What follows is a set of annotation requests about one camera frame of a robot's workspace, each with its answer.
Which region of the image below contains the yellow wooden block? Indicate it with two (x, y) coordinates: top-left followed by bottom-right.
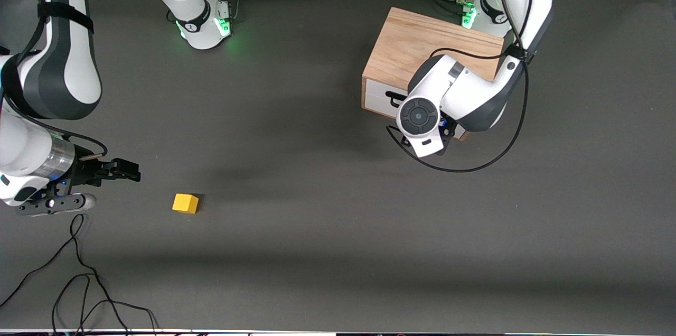
(172, 193), (200, 215)

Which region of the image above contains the wooden drawer with white front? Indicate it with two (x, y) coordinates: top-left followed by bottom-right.
(364, 78), (468, 139)

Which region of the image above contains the light wooden drawer cabinet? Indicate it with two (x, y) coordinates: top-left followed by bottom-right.
(361, 6), (506, 142)

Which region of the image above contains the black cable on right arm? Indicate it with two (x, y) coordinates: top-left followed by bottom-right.
(0, 0), (109, 160)

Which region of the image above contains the thin black loose cable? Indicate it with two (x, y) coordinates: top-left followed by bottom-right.
(0, 213), (130, 336)
(51, 273), (160, 336)

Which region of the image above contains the black strap on right arm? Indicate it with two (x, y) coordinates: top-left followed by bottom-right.
(36, 2), (95, 34)

